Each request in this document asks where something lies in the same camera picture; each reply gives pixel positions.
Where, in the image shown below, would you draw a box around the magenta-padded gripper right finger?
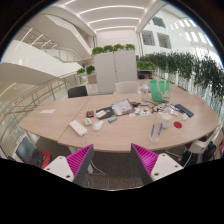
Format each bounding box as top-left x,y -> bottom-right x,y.
130,143 -> 184,186

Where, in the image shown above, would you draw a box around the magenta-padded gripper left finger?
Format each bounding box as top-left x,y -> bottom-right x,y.
43,143 -> 95,187

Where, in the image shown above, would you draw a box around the clear plastic water bottle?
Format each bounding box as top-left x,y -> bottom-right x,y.
149,111 -> 164,143

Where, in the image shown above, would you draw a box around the white power strip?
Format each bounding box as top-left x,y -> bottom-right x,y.
68,119 -> 89,137

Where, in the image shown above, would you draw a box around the white side chair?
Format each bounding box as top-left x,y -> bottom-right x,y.
184,124 -> 224,164

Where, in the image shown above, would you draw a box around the white computer mouse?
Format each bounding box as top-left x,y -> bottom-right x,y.
92,119 -> 105,132

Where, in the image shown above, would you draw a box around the colourful sticker sheet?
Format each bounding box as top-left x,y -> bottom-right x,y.
129,107 -> 153,118

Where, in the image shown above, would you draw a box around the white paper sheet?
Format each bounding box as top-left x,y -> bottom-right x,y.
39,108 -> 57,115

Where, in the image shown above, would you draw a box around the dark blue keyboard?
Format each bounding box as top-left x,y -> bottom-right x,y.
174,103 -> 195,118

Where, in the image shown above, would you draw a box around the black notebook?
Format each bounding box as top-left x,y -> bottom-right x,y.
95,106 -> 115,120

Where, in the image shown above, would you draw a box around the brown-edged open booklet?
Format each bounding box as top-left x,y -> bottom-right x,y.
110,98 -> 136,117

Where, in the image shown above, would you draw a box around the tall clear lidded tumbler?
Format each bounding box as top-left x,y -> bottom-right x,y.
140,83 -> 150,104

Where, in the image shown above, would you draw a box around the green tote bag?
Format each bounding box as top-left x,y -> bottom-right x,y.
149,79 -> 171,103

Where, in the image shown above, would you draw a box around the black chair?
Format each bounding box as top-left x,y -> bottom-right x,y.
67,85 -> 89,99

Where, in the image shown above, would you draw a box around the glass railing with wooden handrail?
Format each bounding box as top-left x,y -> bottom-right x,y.
0,71 -> 80,148

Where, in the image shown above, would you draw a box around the brown planter with plants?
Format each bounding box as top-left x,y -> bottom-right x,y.
76,65 -> 98,85

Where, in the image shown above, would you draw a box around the row of green trees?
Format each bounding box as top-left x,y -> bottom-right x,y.
137,49 -> 224,104

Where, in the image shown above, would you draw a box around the white planter cabinet with plants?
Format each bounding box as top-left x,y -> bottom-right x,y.
91,43 -> 139,94

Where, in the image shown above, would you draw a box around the ceiling light strips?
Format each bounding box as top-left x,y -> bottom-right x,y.
63,0 -> 146,33

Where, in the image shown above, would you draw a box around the black cable bundle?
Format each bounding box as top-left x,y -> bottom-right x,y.
148,100 -> 176,114

